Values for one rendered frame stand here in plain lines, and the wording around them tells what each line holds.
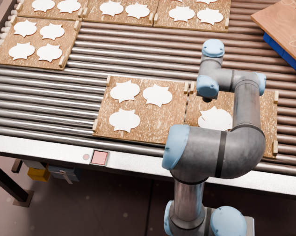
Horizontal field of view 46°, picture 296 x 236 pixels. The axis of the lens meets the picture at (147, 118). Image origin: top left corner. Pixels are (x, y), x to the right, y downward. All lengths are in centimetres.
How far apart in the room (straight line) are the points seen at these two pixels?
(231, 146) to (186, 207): 30
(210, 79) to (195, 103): 53
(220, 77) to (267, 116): 57
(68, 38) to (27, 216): 126
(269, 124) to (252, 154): 82
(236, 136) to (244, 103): 19
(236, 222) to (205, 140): 44
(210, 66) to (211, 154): 45
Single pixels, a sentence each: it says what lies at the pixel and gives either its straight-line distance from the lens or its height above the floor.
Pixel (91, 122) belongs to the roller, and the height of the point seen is 92.
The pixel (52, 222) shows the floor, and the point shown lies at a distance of 256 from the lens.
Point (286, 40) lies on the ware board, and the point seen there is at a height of 104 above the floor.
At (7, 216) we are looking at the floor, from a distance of 269.
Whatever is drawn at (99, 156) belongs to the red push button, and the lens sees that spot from 159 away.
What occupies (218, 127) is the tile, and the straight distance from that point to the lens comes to 159.
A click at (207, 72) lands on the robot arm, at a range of 118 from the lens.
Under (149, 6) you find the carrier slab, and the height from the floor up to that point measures 94.
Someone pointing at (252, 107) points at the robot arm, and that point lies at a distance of 101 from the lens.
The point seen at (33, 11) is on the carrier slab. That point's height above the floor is 94.
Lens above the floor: 233
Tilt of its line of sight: 58 degrees down
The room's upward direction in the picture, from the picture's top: 8 degrees counter-clockwise
